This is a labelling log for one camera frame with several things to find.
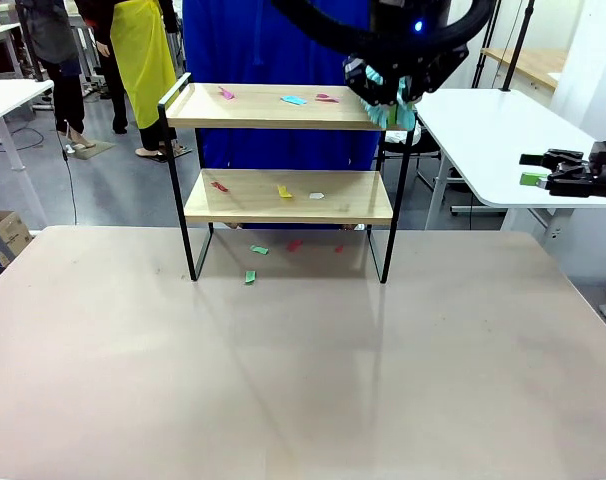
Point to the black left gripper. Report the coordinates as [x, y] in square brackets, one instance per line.
[408, 30]

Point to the teal microfibre duster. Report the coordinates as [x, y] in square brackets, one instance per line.
[388, 110]

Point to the dark red paper scrap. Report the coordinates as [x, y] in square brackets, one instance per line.
[327, 98]

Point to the light blue paper scrap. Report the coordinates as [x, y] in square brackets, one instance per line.
[293, 100]

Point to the white paper scrap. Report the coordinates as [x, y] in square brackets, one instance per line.
[316, 195]

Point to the yellow paper scrap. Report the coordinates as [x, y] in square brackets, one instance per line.
[283, 192]

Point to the pink paper scrap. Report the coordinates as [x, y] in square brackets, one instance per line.
[226, 93]

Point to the green paper scrap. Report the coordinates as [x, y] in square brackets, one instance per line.
[259, 249]
[250, 277]

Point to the black office chair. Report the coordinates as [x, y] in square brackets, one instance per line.
[425, 145]

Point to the white rounded side table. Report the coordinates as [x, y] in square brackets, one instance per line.
[483, 135]

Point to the wooden top desk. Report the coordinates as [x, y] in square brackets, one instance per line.
[533, 62]

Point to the black tripod stand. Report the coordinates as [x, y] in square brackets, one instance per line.
[515, 50]

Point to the person in yellow apron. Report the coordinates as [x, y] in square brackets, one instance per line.
[138, 55]

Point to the grey floor mat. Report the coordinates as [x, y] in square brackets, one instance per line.
[93, 149]

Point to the person in dark clothes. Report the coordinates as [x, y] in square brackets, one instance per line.
[58, 45]

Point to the white table with grey leg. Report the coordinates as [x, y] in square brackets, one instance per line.
[8, 97]

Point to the cardboard box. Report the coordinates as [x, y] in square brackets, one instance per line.
[8, 232]

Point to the two-tier wooden black-frame shelf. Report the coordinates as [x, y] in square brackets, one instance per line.
[283, 112]

